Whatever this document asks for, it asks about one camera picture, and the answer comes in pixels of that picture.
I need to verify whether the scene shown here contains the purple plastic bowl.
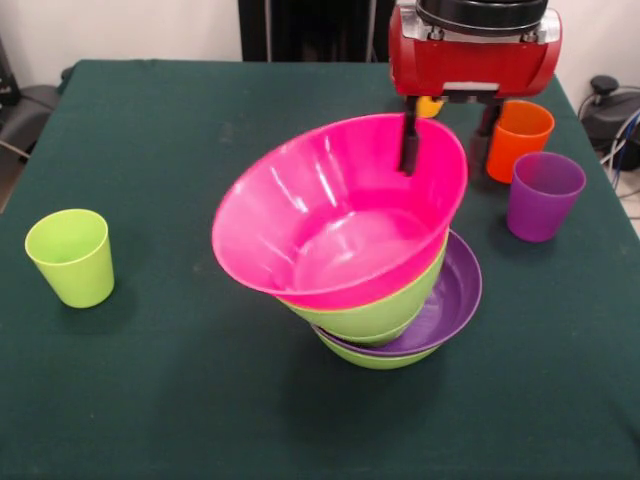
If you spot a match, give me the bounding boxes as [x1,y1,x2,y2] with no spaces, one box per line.
[312,229,484,357]

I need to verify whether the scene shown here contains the small green plastic bowl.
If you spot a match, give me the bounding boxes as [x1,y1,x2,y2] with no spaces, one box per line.
[324,324,419,350]

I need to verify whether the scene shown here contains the dark green tablecloth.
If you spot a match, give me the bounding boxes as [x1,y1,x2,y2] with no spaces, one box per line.
[0,59,640,480]

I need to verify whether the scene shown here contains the orange plastic cup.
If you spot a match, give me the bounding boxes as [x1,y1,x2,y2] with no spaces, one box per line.
[487,100,556,185]

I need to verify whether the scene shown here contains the lime green plastic cup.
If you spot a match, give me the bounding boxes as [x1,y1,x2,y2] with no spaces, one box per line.
[24,208,116,310]

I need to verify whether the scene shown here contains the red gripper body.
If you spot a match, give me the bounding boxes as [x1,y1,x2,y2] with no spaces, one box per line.
[388,5,564,104]

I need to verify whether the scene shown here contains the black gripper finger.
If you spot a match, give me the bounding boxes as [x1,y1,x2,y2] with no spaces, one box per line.
[398,97,422,177]
[468,102,504,174]

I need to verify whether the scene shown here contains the large pink plastic bowl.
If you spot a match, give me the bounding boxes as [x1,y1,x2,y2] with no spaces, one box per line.
[211,112,470,311]

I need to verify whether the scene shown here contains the tangle of cables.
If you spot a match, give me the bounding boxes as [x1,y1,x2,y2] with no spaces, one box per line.
[598,107,640,201]

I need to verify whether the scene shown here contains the yellow plastic cup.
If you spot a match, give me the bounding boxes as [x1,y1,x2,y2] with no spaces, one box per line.
[418,97,446,120]

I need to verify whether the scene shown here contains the medium green plastic bowl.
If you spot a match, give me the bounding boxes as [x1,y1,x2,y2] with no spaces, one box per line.
[314,329,442,371]

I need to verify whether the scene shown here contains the large green plastic bowl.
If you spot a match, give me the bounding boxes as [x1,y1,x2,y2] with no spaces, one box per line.
[277,234,449,342]

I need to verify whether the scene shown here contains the purple plastic cup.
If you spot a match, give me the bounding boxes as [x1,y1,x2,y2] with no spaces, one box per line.
[506,151,587,244]

